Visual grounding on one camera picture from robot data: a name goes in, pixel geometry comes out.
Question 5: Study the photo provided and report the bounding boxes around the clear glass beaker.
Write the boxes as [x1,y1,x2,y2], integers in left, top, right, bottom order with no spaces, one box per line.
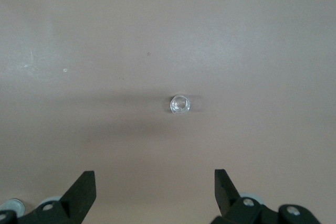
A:
[169,94,192,115]

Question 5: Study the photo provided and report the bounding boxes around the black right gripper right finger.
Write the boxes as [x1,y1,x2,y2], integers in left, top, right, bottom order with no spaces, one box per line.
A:
[214,168,322,224]

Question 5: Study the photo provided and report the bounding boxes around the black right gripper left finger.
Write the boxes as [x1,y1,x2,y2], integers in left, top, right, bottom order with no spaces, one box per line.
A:
[0,170,97,224]

